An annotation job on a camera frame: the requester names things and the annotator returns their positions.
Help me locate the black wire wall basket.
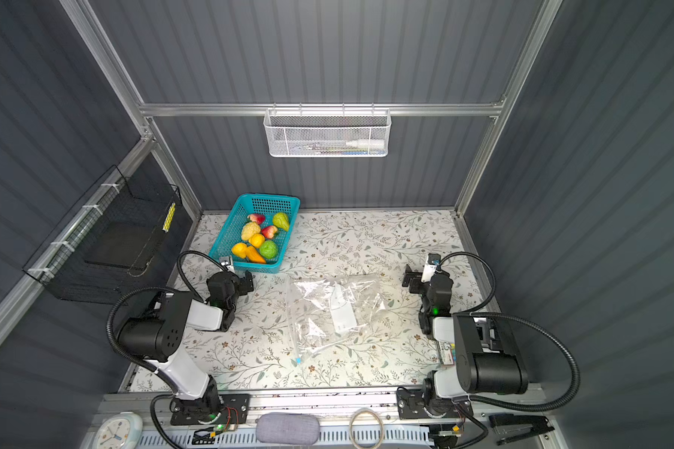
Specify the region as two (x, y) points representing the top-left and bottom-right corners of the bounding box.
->
(22, 157), (193, 304)

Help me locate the white tube in basket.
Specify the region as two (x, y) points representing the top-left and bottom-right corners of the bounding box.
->
(346, 140), (387, 152)

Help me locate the clear zip top bag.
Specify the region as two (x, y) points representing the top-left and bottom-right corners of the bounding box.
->
(286, 274), (395, 365)

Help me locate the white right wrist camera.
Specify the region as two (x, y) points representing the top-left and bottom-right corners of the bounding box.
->
(421, 253), (441, 282)

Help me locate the black stapler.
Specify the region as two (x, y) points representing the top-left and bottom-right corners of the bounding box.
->
(489, 413), (555, 445)

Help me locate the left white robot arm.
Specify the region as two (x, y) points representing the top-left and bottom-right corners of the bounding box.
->
(106, 250), (254, 425)

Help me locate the green toy pear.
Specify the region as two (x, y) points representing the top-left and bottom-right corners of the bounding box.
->
(273, 213), (290, 231)

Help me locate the teal plastic basket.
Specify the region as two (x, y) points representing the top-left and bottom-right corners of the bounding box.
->
(209, 194), (301, 274)

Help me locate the white wire wall basket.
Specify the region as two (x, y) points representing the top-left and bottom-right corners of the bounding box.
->
(263, 110), (392, 158)

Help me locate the yellow marker in basket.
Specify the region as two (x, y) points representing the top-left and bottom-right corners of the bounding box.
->
(162, 202), (176, 233)

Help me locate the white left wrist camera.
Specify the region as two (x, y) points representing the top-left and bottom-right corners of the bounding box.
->
(218, 256), (235, 272)

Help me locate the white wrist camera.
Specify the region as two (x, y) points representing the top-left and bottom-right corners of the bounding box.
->
(218, 256), (235, 272)
(421, 253), (441, 282)

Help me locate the green toy lime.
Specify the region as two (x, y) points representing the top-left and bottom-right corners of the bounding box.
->
(258, 239), (280, 260)

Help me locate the beige cable ring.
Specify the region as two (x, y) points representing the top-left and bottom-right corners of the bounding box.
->
(348, 408), (386, 449)

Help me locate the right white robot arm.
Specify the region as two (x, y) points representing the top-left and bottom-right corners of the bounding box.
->
(397, 251), (582, 419)

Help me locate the grey fabric pouch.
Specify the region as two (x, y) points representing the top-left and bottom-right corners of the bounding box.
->
(256, 413), (320, 445)

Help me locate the yellow toy pepper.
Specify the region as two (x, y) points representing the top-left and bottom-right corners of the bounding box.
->
(231, 242), (248, 259)

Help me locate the white analog clock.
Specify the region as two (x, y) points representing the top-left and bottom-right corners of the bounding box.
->
(91, 412), (143, 449)

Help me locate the coloured marker pack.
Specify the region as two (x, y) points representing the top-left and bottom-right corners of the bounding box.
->
(437, 340), (455, 366)

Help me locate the yellow toy lemon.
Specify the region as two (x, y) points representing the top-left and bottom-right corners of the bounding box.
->
(249, 233), (266, 249)

